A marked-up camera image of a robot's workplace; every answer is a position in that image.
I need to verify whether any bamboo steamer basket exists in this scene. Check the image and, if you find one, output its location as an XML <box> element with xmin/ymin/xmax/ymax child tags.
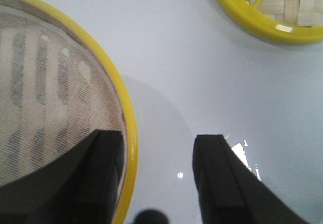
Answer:
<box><xmin>1</xmin><ymin>0</ymin><xmax>138</xmax><ymax>223</ymax></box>

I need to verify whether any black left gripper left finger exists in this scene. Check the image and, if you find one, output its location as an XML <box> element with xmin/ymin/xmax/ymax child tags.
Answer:
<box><xmin>1</xmin><ymin>130</ymin><xmax>124</xmax><ymax>223</ymax></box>

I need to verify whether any yellow bamboo steamer lid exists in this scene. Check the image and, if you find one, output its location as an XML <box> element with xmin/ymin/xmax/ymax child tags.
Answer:
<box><xmin>217</xmin><ymin>0</ymin><xmax>322</xmax><ymax>45</ymax></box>

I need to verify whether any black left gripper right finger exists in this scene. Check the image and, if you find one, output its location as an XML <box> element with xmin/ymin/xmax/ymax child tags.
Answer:
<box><xmin>192</xmin><ymin>134</ymin><xmax>315</xmax><ymax>223</ymax></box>

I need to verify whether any white steamer cloth liner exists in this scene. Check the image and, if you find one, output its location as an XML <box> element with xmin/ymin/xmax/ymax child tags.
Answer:
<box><xmin>1</xmin><ymin>6</ymin><xmax>126</xmax><ymax>185</ymax></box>

